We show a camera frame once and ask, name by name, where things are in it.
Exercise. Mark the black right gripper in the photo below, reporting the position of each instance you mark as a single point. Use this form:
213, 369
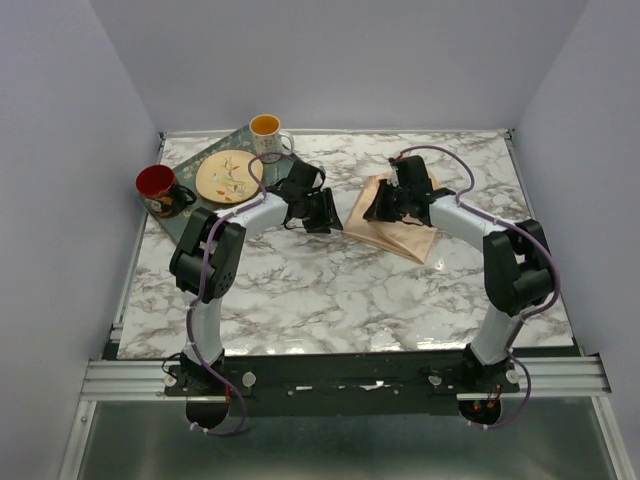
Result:
376, 210

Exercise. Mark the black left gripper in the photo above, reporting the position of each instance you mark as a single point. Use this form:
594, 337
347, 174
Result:
320, 226

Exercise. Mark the peach cloth napkin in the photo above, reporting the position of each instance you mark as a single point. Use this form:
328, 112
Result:
410, 240

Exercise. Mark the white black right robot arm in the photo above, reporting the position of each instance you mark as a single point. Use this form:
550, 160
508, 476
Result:
520, 279

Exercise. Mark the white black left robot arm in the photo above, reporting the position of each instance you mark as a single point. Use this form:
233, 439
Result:
208, 253

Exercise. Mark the white mug yellow inside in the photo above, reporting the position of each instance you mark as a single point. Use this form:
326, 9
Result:
269, 140

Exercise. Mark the black mug red inside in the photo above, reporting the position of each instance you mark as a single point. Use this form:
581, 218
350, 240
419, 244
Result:
162, 193

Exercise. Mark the cream bird plate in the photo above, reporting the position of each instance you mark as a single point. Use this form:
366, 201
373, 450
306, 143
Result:
224, 177

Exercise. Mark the green floral tray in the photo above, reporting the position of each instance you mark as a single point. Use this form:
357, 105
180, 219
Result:
184, 152

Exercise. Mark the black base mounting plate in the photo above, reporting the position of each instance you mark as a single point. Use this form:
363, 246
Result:
439, 382

